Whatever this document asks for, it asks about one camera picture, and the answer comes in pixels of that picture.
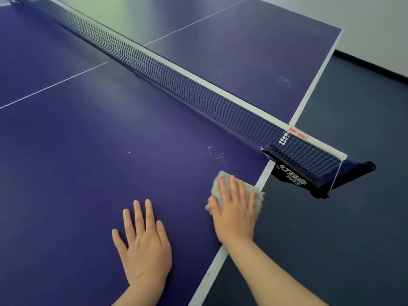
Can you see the person's left hand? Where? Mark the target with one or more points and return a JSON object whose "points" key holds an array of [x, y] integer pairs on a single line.
{"points": [[148, 254]]}

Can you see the person's right hand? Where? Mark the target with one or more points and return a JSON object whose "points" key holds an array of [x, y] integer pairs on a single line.
{"points": [[236, 219]]}

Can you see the grey cleaning cloth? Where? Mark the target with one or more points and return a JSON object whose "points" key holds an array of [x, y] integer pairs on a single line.
{"points": [[215, 188]]}

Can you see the person's right forearm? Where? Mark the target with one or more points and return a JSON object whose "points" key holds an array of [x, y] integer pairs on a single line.
{"points": [[271, 277]]}

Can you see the person's left forearm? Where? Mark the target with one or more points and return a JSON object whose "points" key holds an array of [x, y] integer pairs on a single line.
{"points": [[140, 293]]}

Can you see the blue table tennis table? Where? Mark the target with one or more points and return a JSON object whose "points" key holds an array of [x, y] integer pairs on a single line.
{"points": [[95, 156]]}

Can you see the dark blue table tennis net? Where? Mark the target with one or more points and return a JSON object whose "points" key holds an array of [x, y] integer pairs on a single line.
{"points": [[191, 92]]}

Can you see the black net post clamp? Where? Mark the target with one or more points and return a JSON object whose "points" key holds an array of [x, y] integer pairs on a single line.
{"points": [[290, 176]]}

